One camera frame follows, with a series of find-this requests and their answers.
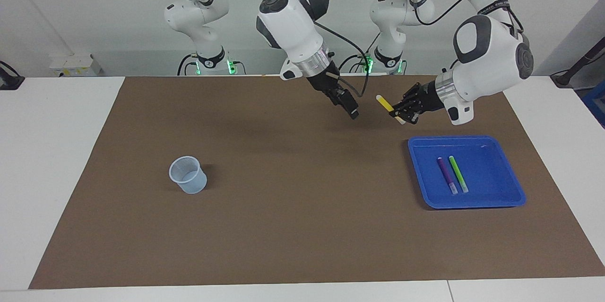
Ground purple pen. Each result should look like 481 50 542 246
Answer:
437 157 458 195

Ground translucent plastic cup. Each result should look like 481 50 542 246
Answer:
169 155 207 195

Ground black left base cable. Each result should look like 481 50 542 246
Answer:
337 33 381 74

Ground brown table mat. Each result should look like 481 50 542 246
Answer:
28 74 605 289

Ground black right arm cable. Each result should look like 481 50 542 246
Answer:
163 0 370 98

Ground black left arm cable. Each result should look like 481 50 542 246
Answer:
397 0 525 73

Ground green pen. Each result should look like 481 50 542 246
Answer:
449 155 469 194

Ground white box with yellow labels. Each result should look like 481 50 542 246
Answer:
50 53 102 77

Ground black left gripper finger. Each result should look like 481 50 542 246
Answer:
400 83 422 106
394 104 421 126

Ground black stand pole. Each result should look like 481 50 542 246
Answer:
551 36 605 88

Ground black base cable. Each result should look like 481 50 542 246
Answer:
337 33 381 74
177 53 199 76

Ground black table clamp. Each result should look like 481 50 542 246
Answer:
0 60 25 91

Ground black right base cable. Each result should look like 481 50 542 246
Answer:
177 53 199 76

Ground yellow pen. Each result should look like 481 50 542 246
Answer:
376 95 406 125

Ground blue plastic tray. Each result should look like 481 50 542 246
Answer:
407 135 527 209

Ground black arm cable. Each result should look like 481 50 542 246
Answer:
163 0 370 98
397 0 525 73

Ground blue crate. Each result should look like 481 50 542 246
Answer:
581 80 605 128

